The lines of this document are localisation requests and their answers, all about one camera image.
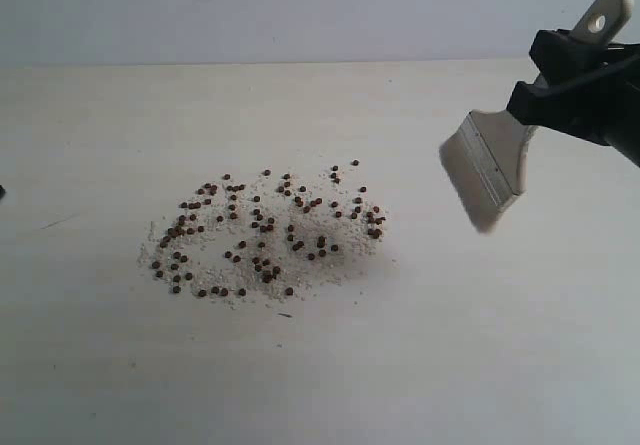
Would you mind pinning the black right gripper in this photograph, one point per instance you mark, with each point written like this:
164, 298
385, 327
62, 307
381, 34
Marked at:
595, 92

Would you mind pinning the wooden paint brush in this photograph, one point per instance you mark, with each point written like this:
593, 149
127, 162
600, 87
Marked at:
485, 159

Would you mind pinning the red beans and white grains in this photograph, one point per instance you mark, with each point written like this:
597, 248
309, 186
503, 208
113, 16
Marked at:
279, 236

